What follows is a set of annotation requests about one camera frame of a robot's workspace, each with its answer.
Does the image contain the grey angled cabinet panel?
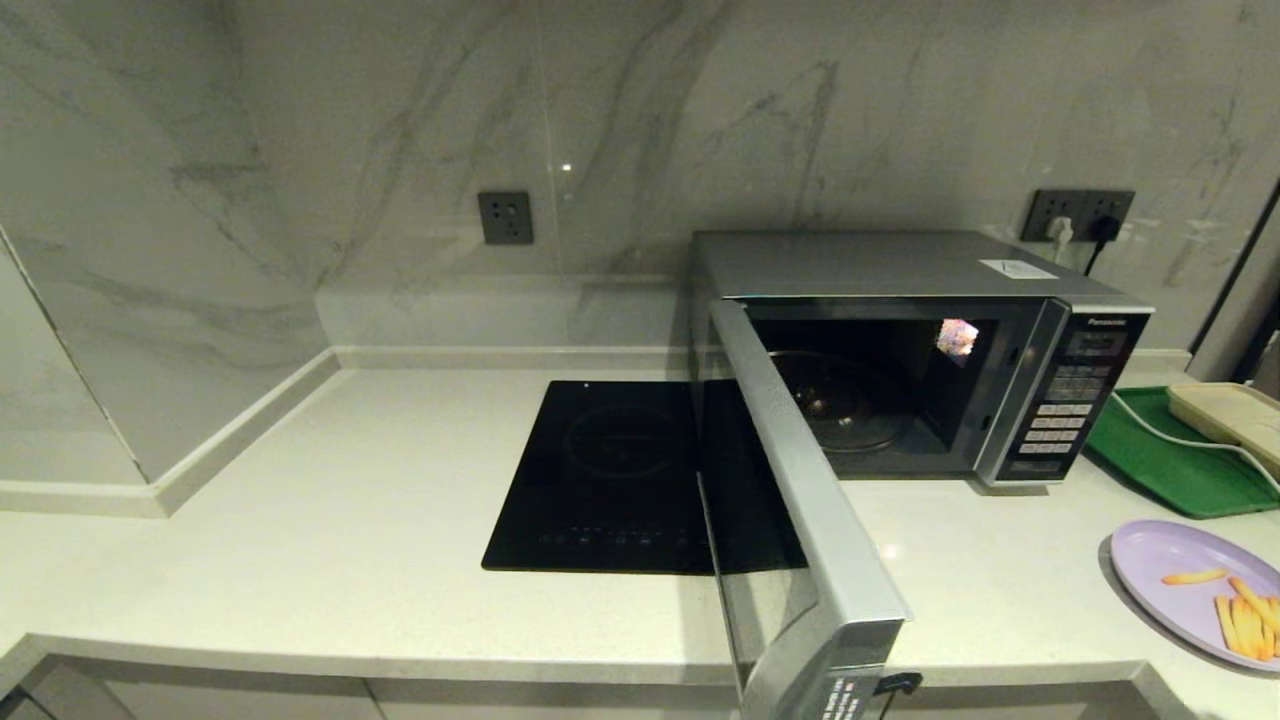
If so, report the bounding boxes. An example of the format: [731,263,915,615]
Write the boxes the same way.
[20,660,136,720]

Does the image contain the dark round plate base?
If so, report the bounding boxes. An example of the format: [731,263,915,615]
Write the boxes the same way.
[770,350,916,453]

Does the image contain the beige plastic box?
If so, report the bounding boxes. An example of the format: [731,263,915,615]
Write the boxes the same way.
[1165,382,1280,479]

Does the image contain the grey single wall socket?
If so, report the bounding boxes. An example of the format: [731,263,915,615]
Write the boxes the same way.
[477,191,534,247]

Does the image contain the silver Panasonic microwave oven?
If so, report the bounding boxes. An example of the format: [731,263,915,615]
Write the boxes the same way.
[688,230,1156,491]

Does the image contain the dark glass microwave door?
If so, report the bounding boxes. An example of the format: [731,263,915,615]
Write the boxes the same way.
[695,298,923,720]

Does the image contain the green plastic tray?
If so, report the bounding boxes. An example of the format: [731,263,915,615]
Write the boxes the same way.
[1082,386,1280,519]

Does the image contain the black induction cooktop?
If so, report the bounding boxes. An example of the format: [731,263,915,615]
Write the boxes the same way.
[481,380,716,576]

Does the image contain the white power cable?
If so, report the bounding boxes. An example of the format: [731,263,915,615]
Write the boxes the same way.
[1110,390,1280,498]

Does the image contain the grey double wall socket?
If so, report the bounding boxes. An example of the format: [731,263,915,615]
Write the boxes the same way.
[1021,190,1136,244]

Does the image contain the purple plastic plate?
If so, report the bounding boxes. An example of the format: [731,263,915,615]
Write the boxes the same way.
[1110,519,1280,671]

